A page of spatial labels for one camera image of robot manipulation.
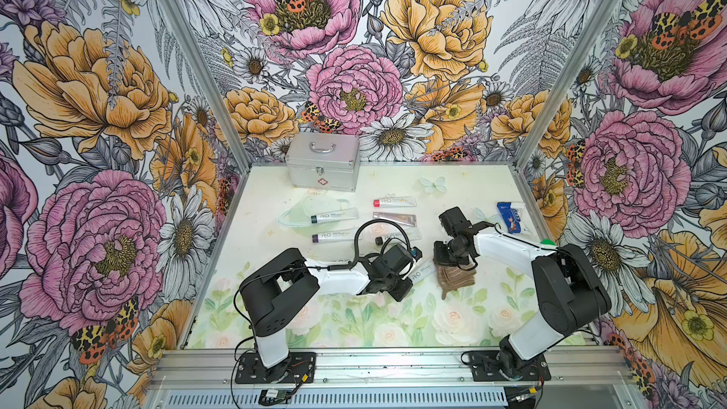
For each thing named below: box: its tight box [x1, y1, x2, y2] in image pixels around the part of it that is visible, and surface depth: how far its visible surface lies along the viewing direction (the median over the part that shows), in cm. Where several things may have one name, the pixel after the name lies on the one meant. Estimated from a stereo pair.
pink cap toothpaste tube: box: [372, 195, 418, 208], surface depth 110 cm
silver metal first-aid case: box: [284, 131, 361, 193], surface depth 108 cm
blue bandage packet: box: [496, 201, 522, 235], surface depth 104 cm
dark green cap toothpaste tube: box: [310, 207, 360, 224], surface depth 106 cm
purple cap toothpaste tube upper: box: [312, 229, 356, 244], surface depth 99 cm
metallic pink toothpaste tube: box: [372, 212, 418, 228], surface depth 106 cm
